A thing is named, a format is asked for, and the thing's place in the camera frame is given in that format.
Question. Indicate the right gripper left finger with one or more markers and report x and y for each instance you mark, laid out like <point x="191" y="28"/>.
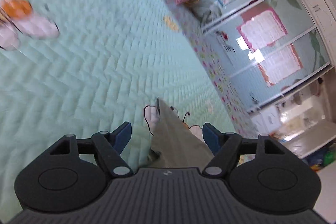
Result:
<point x="108" y="147"/>

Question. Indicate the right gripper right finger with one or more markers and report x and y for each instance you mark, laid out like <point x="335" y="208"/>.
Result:
<point x="225" y="148"/>

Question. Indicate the grey t-shirt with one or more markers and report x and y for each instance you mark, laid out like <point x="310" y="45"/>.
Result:
<point x="173" y="144"/>

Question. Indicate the floral bed sheet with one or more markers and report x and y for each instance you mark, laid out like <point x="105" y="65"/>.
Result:
<point x="212" y="63"/>

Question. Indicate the white drawer unit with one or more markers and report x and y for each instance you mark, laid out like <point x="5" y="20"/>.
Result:
<point x="267" y="120"/>

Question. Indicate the mint quilted bee bedspread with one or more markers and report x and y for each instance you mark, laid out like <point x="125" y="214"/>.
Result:
<point x="111" y="59"/>

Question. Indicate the white sliding door wardrobe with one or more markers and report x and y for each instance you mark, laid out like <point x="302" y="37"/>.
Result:
<point x="278" y="52"/>

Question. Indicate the white standing fan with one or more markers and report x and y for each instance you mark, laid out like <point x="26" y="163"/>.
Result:
<point x="208" y="14"/>

